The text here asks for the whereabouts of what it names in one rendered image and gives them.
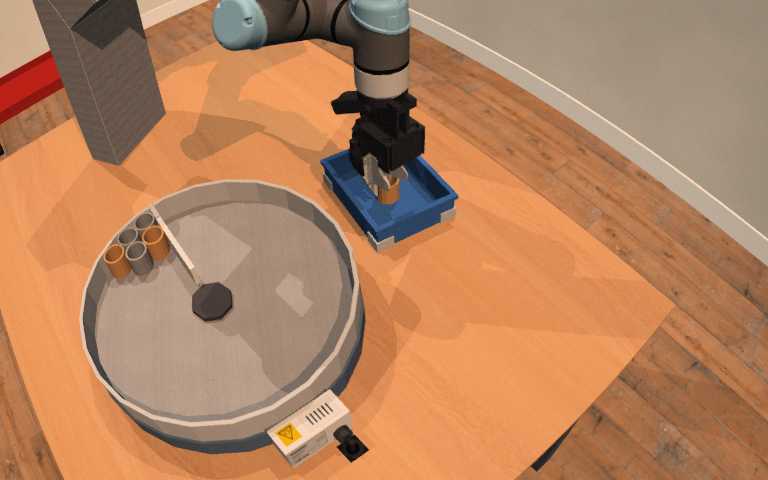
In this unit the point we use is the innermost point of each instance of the bronze bushing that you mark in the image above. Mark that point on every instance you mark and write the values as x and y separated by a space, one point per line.
159 249
391 196
119 267

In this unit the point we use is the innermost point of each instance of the grey round turntable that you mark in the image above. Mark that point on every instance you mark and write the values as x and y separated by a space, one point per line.
177 345

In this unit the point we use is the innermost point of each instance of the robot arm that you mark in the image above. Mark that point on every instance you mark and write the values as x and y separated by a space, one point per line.
377 30

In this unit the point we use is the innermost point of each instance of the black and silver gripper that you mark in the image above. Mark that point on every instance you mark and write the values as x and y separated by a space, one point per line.
387 126

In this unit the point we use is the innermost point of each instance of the grey metal sleeve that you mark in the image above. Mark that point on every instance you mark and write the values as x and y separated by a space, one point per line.
127 236
144 220
140 261

